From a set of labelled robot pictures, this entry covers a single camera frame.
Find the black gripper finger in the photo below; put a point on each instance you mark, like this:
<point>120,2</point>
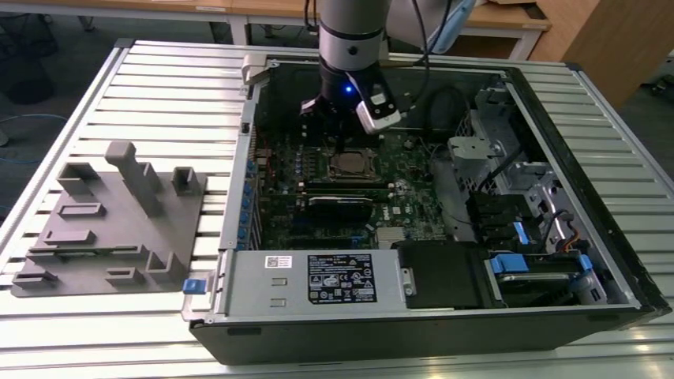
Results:
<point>342,144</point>

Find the silver CPU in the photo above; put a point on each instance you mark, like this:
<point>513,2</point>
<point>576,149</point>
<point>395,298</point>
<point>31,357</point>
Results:
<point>351,163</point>

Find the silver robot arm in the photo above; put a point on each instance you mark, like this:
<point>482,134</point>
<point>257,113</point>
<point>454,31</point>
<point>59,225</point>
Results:
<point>350,35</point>

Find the CPU socket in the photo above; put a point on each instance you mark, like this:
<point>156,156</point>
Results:
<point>350,177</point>

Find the black graphics card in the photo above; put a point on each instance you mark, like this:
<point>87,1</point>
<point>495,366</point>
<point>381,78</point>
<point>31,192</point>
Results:
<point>339,211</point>

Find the green motherboard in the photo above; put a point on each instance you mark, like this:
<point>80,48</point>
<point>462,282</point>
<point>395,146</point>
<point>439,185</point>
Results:
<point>415,197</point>

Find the small silver heatsink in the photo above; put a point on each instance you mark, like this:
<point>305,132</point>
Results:
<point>393,233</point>

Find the silver metal drive cage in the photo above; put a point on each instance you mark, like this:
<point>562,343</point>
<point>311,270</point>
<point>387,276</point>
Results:
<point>474,150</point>

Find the wooden desk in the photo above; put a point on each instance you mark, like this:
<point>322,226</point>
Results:
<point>106,4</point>
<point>279,8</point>

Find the black fan shroud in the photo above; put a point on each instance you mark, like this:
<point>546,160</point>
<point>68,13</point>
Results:
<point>442,276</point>

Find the blue plastic clip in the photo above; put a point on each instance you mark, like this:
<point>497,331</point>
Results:
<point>521,233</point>

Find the silver power supply unit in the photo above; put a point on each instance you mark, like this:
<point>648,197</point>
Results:
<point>253,292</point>

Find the blue disk carrier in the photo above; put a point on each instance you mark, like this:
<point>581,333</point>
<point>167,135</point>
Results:
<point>507,263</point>

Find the blue case latch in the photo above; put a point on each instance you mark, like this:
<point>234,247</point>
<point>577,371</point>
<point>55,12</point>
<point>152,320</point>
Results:
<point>194,287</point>

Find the grey parts rack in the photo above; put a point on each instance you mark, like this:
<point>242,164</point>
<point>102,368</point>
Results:
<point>120,237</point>

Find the black open PC case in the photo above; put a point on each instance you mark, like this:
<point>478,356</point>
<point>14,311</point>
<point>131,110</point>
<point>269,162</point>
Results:
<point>369,339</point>

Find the wooden cabinet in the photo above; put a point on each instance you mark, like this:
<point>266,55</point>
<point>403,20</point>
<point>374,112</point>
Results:
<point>621,39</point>

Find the black office chair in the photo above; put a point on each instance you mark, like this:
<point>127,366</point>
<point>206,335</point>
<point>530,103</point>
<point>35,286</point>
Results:
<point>28,75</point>

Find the black chair base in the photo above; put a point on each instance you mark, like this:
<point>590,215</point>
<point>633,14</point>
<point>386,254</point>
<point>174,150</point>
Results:
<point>665,85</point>

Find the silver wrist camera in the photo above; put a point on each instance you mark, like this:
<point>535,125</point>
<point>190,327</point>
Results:
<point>377,114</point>

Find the black plastic bracket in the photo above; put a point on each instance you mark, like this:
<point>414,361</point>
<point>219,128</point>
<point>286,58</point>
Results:
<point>495,213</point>

